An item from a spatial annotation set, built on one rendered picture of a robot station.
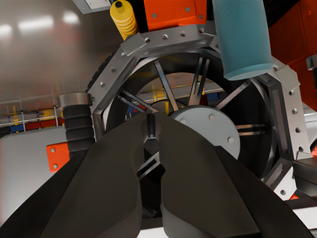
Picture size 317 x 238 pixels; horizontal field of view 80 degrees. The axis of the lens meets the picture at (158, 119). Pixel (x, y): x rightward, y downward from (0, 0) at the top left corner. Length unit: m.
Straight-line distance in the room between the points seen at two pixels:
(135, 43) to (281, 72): 0.35
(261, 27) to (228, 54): 0.07
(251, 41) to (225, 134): 0.17
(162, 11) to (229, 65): 0.23
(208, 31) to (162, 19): 0.11
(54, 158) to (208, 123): 0.39
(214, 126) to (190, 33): 0.27
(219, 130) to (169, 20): 0.30
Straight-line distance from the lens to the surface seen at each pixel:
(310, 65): 0.33
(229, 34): 0.40
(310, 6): 0.71
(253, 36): 0.39
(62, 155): 0.54
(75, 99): 0.27
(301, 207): 0.35
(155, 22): 0.51
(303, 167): 0.37
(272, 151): 0.63
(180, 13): 0.52
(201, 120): 0.32
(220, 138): 0.33
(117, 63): 0.50
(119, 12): 0.55
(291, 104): 0.55
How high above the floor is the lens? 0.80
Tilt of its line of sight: 1 degrees down
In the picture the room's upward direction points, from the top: 171 degrees clockwise
